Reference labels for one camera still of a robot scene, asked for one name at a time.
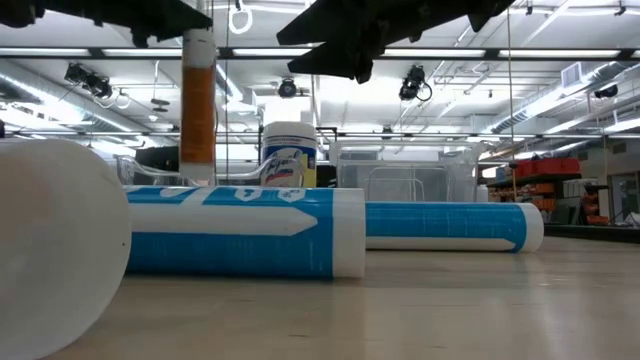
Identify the storage shelf with orange items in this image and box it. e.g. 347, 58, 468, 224
487, 169, 612, 227

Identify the red storage bin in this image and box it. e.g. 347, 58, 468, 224
514, 157, 582, 179

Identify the clear plastic bin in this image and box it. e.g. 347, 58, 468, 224
328, 139, 489, 204
113, 152, 307, 189

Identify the white LED light bar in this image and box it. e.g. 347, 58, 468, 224
0, 46, 640, 62

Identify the blue silicone tube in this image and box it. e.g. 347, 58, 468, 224
123, 185, 367, 280
364, 201, 546, 254

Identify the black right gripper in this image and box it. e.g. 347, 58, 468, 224
275, 0, 517, 85

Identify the black cabinet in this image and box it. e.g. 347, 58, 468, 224
133, 145, 182, 187

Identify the white cable loop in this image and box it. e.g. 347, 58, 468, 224
228, 0, 254, 36

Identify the orange sealant tube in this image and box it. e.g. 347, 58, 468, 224
0, 138, 133, 360
179, 0, 218, 185

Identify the silver air duct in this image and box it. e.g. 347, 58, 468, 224
488, 60, 640, 135

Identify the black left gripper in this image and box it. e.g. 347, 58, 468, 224
0, 0, 214, 49

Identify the white Lysol wipes canister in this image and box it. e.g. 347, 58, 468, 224
260, 121, 319, 189

